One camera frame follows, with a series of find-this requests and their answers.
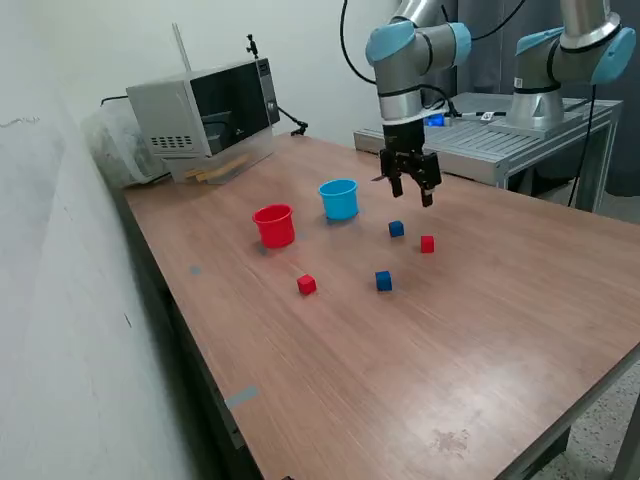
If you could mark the red cube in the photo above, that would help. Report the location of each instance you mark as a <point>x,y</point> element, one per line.
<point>306,285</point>
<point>427,244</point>

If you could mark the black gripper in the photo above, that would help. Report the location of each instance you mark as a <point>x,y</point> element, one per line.
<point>404,137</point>

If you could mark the blue plastic cup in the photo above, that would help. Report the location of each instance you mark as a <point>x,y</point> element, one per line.
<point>340,202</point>

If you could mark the small black camera mount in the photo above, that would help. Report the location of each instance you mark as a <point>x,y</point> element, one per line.
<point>252,47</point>

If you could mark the white label tag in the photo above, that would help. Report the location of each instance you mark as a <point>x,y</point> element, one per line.
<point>487,116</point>

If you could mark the wooden stick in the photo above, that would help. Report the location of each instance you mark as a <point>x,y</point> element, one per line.
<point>217,175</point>
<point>220,165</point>

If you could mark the red plastic cup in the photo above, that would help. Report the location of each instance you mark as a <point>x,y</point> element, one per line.
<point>275,230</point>

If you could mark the white thin rod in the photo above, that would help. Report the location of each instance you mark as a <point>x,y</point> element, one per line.
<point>181,47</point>

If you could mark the dark grey curtain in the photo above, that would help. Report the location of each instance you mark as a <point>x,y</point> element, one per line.
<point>625,150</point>

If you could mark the long grey-blue tape strip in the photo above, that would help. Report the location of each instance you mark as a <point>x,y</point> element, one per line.
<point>241,397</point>

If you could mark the silver robot arm, blue joints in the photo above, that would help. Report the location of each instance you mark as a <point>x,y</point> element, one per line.
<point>397,100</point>

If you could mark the clear plastic bag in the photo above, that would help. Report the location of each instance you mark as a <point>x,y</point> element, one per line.
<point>115,145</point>

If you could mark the blue cube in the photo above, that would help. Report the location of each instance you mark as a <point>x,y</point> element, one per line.
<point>396,229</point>
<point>383,281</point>

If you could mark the aluminium robot base table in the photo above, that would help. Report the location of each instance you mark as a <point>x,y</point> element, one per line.
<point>475,140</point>

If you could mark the silver microwave oven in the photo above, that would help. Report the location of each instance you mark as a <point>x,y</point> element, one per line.
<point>165,115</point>

